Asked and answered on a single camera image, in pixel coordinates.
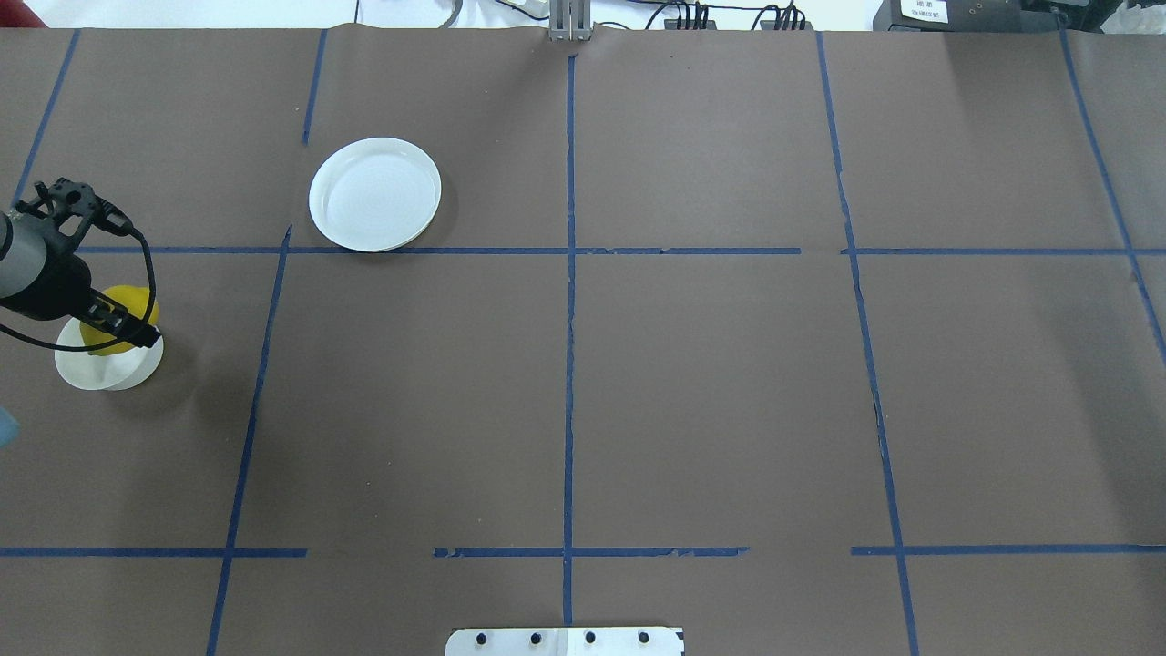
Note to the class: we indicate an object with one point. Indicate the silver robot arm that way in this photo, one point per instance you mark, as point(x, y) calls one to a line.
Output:
point(25, 255)

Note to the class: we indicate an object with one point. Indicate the black computer box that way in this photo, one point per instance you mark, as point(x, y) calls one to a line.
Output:
point(969, 17)

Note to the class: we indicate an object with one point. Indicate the white bowl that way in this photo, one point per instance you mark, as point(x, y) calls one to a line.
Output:
point(109, 372)

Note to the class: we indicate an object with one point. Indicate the white plate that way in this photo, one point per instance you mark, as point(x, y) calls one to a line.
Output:
point(375, 195)

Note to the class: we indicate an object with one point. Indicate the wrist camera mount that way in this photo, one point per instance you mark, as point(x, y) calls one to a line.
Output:
point(65, 211)

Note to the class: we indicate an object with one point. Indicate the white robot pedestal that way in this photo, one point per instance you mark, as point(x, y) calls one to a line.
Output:
point(618, 640)

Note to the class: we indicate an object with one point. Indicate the aluminium frame post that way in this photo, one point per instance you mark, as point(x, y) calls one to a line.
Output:
point(570, 20)

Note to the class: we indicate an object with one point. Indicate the yellow lemon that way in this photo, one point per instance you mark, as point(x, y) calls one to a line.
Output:
point(137, 299)

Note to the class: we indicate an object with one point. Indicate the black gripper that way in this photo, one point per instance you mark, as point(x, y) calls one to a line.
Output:
point(64, 284)

